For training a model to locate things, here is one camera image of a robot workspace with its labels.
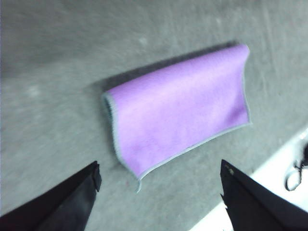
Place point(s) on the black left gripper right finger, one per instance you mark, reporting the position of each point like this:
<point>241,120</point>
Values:
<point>255,204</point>

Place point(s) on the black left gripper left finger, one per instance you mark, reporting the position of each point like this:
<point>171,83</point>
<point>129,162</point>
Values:
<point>55,207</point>

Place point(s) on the purple towel with grey hem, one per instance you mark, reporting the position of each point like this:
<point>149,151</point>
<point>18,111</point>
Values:
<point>178,110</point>

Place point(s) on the grey table cloth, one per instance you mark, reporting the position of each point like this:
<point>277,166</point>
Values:
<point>60,60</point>

